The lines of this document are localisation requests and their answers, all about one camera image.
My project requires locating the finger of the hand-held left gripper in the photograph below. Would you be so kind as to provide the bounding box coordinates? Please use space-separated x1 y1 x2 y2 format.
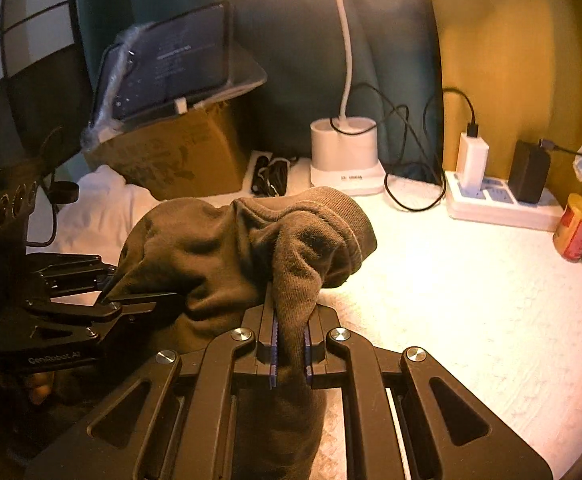
26 294 179 343
31 255 116 296

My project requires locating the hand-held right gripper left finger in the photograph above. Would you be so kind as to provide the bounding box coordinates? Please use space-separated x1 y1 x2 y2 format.
23 287 278 480

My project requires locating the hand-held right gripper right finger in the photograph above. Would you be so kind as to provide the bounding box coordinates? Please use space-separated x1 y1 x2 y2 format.
303 307 554 480

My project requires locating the olive brown t-shirt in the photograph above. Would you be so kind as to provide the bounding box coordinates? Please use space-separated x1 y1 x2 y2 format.
102 186 378 480

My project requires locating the person's left hand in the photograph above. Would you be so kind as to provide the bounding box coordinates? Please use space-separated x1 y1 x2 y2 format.
23 372 54 406

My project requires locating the white garment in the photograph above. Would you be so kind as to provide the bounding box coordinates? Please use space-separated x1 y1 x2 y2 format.
26 164 172 261

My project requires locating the clear plastic wrap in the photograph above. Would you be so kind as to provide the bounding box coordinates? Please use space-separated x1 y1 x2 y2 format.
81 22 157 153

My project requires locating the white textured bed cover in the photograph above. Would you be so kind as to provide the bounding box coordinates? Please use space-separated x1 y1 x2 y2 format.
211 157 582 480

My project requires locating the printed cardboard box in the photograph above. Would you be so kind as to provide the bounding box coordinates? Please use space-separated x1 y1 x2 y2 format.
83 102 249 201

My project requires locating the white panel with dark lines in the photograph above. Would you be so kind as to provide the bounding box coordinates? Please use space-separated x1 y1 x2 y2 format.
0 0 76 106

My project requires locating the white desk lamp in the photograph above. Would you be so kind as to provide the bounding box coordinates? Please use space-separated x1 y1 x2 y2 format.
243 0 386 197

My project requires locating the dark tablet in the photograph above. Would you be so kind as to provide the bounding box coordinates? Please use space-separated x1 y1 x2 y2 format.
91 1 234 121

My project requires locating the white power strip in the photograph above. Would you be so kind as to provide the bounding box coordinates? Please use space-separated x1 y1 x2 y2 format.
445 170 564 232

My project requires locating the white charger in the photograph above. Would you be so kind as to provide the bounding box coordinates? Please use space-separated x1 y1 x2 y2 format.
458 132 488 186

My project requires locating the clear plastic sleeve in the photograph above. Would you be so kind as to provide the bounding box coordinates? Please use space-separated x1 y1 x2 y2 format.
191 45 268 106

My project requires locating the black power adapter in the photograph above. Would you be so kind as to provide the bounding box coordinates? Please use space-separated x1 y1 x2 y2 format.
508 140 552 204

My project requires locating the teal cloth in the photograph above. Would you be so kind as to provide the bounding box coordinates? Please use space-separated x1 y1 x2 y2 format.
73 0 444 183

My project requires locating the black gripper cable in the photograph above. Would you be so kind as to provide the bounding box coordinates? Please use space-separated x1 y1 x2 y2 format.
26 127 80 250

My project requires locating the bundled black cable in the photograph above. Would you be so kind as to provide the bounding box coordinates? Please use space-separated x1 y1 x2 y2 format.
250 155 292 197

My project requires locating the black lamp cable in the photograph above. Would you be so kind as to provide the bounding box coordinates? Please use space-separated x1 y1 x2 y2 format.
333 82 446 211

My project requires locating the black charger cable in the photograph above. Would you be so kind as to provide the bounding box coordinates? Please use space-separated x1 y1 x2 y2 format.
423 87 481 138

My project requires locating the black adapter cable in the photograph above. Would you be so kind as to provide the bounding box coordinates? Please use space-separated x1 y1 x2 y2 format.
538 137 582 163

